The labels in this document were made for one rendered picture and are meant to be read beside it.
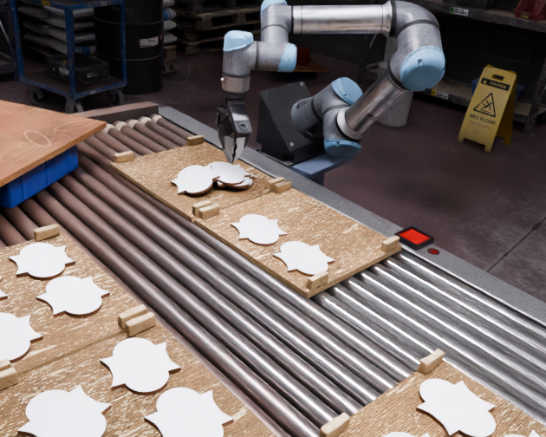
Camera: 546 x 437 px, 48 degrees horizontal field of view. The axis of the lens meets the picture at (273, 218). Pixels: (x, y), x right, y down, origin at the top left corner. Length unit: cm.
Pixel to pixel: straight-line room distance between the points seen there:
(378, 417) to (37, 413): 56
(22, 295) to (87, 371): 28
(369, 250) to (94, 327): 69
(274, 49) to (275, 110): 48
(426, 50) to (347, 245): 55
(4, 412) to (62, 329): 22
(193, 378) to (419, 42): 104
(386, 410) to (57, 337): 62
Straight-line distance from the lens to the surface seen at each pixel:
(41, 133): 189
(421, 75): 172
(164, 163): 193
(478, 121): 518
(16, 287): 140
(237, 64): 168
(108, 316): 129
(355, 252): 154
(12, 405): 114
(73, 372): 117
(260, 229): 157
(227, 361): 121
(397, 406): 115
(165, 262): 148
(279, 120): 213
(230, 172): 181
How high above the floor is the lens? 172
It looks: 28 degrees down
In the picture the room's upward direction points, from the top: 6 degrees clockwise
